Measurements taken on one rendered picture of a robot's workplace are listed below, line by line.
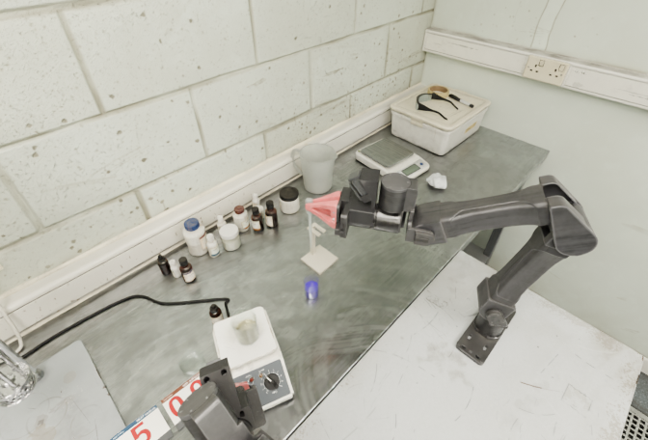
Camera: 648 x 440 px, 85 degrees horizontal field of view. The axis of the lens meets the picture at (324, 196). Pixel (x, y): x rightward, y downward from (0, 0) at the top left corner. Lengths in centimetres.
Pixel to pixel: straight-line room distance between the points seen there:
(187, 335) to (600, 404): 95
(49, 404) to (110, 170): 53
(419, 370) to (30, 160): 98
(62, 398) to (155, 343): 20
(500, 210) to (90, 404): 93
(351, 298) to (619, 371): 64
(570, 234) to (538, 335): 41
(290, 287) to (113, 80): 68
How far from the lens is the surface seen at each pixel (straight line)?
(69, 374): 107
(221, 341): 88
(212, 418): 54
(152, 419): 92
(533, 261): 82
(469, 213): 72
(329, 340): 95
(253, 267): 109
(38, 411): 106
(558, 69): 167
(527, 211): 72
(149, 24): 99
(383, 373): 92
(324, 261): 108
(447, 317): 103
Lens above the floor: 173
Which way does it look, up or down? 40 degrees down
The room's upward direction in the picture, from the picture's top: straight up
